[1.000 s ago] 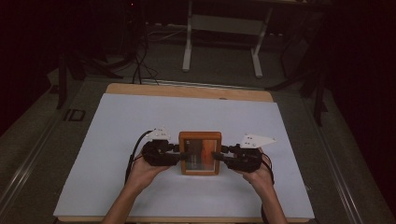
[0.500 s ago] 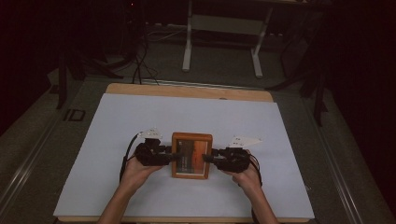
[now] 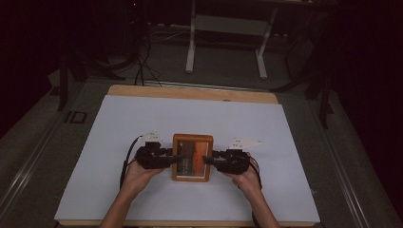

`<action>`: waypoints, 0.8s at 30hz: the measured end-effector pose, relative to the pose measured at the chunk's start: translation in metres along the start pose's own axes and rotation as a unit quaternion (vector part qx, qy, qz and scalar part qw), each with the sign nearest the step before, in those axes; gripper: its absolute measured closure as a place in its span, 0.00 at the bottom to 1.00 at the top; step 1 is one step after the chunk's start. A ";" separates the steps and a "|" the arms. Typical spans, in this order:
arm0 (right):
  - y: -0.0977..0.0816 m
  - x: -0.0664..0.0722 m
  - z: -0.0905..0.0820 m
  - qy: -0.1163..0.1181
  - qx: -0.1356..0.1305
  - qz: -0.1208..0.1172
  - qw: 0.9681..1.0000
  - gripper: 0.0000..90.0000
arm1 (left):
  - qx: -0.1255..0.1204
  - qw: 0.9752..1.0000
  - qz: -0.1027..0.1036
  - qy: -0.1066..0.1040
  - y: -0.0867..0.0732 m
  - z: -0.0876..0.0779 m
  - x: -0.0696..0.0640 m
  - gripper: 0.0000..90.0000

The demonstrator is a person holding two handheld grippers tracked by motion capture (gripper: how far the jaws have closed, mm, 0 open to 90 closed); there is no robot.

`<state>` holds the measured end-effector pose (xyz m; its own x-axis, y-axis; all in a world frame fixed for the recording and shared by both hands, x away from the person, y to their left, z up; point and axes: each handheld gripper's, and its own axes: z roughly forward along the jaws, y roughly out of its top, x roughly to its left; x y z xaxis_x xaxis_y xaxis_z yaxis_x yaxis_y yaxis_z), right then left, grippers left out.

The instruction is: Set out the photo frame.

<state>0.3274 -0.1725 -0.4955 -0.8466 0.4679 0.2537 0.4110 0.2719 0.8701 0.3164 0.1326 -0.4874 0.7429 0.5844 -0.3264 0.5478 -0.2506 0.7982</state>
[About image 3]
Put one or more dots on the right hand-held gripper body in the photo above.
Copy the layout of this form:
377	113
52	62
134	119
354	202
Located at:
236	158

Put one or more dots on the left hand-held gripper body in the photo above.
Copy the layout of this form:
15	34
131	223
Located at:
152	155

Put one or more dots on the wooden picture frame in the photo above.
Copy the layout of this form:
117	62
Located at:
192	161

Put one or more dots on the black floor socket plate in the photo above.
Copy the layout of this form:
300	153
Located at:
76	117

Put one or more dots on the black metal stand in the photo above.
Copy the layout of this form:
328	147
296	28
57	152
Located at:
323	88
63	82

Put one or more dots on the person's right hand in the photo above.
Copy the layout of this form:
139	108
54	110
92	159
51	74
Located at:
245	180

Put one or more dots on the white metal desk frame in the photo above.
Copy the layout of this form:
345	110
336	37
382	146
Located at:
226	25

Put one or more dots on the metal floor rail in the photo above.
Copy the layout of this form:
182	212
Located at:
206	86
28	167
343	171

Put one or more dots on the person's left hand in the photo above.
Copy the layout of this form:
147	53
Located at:
139	175

